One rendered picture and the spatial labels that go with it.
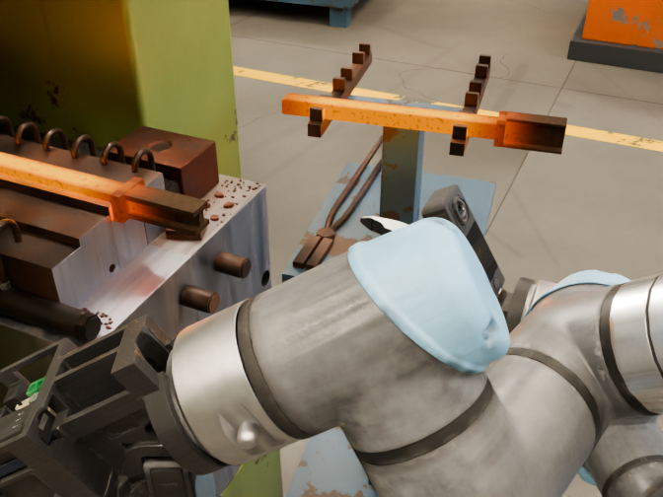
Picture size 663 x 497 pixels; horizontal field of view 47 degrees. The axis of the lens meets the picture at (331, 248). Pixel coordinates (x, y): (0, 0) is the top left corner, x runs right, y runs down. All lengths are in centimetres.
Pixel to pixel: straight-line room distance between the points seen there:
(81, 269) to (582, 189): 239
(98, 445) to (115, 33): 77
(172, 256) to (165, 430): 57
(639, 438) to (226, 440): 46
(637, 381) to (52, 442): 30
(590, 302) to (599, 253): 222
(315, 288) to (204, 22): 93
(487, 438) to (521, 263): 219
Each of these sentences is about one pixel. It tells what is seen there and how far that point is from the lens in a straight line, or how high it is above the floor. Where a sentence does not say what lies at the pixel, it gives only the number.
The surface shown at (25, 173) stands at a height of 101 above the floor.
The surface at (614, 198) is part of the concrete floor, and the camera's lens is 300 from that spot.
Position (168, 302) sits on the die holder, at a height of 88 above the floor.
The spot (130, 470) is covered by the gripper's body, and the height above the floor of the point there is 112.
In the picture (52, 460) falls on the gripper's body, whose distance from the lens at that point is 40.
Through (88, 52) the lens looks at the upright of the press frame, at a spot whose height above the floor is 106.
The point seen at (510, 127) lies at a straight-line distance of 111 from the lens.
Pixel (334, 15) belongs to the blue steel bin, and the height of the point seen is 7.
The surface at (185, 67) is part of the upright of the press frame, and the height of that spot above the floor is 101.
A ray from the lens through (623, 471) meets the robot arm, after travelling 73.
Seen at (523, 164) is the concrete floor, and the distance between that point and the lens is 315.
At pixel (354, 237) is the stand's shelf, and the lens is 132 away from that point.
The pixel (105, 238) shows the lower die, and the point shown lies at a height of 97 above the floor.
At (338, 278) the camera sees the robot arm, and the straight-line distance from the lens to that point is 34.
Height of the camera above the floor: 144
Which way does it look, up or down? 34 degrees down
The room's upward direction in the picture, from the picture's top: straight up
